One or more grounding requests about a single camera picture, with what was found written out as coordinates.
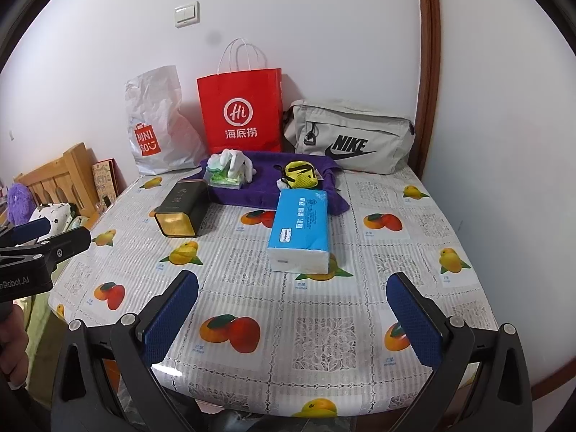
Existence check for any red paper bag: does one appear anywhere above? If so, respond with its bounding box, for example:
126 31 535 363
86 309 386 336
197 38 284 154

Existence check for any person's left hand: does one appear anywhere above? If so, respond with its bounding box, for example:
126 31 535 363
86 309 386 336
0 307 30 387

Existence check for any black and gold tin box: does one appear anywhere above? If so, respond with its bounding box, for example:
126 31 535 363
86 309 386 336
154 179 208 238

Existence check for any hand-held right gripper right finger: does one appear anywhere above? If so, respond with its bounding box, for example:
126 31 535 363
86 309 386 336
386 271 541 432

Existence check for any small green tissue pack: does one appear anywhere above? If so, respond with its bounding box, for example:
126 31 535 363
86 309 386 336
209 173 244 188

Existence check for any purple plush toy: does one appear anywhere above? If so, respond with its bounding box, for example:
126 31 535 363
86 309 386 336
6 184 34 225

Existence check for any fruit-printed tablecloth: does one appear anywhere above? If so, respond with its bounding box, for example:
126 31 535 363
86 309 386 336
47 162 500 419

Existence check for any yellow pouch with black straps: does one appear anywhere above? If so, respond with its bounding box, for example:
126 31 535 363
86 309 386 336
275 161 321 190

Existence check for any wooden headboard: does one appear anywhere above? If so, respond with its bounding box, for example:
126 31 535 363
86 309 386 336
13 143 102 226

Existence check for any white floral cloth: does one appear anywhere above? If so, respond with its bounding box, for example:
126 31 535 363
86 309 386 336
29 202 91 246

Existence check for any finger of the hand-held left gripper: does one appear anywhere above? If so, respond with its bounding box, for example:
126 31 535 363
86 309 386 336
0 226 92 275
0 217 53 247

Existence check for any brown patterned book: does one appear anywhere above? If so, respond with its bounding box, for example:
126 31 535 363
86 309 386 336
92 158 120 212

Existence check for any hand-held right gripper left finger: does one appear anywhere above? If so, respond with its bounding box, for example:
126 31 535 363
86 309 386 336
53 270 201 432

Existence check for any grey waist bag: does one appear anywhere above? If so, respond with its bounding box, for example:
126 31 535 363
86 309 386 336
283 99 415 175

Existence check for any white wall light switch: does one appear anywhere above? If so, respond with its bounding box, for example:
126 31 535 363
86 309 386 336
175 2 200 28

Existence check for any blue tissue pack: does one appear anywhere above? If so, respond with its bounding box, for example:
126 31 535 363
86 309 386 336
267 189 331 275

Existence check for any purple towel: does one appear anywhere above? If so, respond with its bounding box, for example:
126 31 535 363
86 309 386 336
198 150 351 216

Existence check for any white plastic shopping bag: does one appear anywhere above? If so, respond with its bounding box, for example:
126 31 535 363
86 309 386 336
125 65 208 176

